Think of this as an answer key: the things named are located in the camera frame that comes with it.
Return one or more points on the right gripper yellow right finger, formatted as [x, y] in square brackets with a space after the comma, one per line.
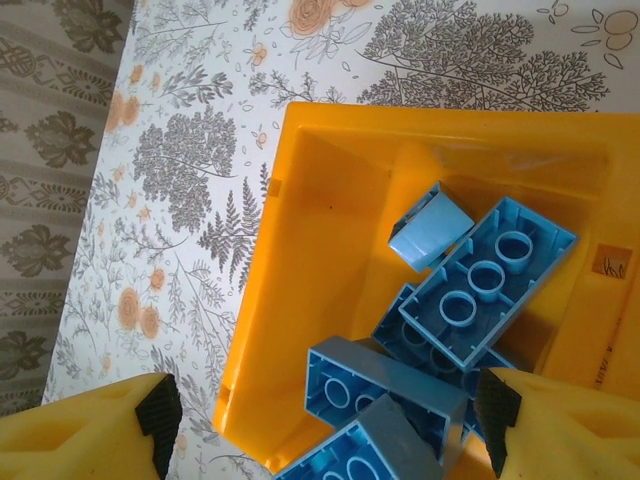
[575, 440]

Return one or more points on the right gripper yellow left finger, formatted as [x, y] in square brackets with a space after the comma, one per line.
[65, 440]

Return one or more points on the small blue lego brick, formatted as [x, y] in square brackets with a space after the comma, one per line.
[432, 230]

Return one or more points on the orange plastic bin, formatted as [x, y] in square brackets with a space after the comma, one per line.
[325, 280]
[632, 350]

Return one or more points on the floral patterned tablecloth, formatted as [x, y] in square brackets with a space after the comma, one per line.
[200, 150]

